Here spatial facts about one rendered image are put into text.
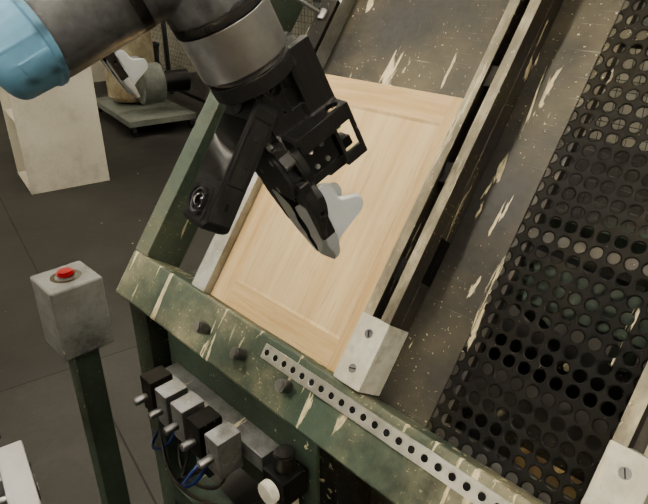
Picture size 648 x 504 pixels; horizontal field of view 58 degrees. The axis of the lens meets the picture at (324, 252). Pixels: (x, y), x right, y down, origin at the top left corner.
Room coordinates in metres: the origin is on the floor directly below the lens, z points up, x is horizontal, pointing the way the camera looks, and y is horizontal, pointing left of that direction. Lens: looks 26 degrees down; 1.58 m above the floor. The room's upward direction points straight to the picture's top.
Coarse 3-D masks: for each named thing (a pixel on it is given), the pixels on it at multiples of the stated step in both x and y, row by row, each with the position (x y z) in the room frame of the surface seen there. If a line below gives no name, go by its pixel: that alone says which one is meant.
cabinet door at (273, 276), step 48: (336, 96) 1.31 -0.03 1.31; (384, 96) 1.23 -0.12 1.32; (432, 96) 1.16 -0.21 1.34; (384, 144) 1.15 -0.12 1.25; (432, 144) 1.08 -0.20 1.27; (384, 192) 1.08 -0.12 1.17; (240, 240) 1.21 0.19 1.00; (288, 240) 1.14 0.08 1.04; (384, 240) 1.01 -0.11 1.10; (240, 288) 1.13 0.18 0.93; (288, 288) 1.06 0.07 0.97; (336, 288) 1.00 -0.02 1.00; (288, 336) 0.98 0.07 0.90; (336, 336) 0.93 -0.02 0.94
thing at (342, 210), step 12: (324, 192) 0.50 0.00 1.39; (336, 204) 0.51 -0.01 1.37; (348, 204) 0.52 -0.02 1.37; (360, 204) 0.53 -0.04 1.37; (300, 216) 0.50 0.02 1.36; (336, 216) 0.51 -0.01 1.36; (348, 216) 0.52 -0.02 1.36; (312, 228) 0.50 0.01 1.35; (336, 228) 0.51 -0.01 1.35; (324, 240) 0.49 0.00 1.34; (336, 240) 0.50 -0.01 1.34; (324, 252) 0.51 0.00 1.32; (336, 252) 0.52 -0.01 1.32
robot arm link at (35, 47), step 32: (0, 0) 0.39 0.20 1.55; (32, 0) 0.39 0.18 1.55; (64, 0) 0.40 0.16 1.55; (96, 0) 0.40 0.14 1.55; (128, 0) 0.41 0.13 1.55; (0, 32) 0.39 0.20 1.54; (32, 32) 0.39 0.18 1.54; (64, 32) 0.40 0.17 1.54; (96, 32) 0.41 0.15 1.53; (128, 32) 0.42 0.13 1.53; (0, 64) 0.38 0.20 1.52; (32, 64) 0.39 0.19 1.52; (64, 64) 0.40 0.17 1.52; (32, 96) 0.41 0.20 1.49
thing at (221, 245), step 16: (352, 0) 1.48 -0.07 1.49; (336, 16) 1.45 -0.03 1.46; (336, 32) 1.45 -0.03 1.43; (320, 48) 1.41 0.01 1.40; (256, 176) 1.28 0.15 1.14; (256, 192) 1.27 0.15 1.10; (240, 208) 1.24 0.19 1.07; (240, 224) 1.23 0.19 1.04; (224, 240) 1.21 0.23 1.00; (208, 256) 1.21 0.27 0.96; (224, 256) 1.20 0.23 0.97; (208, 272) 1.18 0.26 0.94; (208, 288) 1.16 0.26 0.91
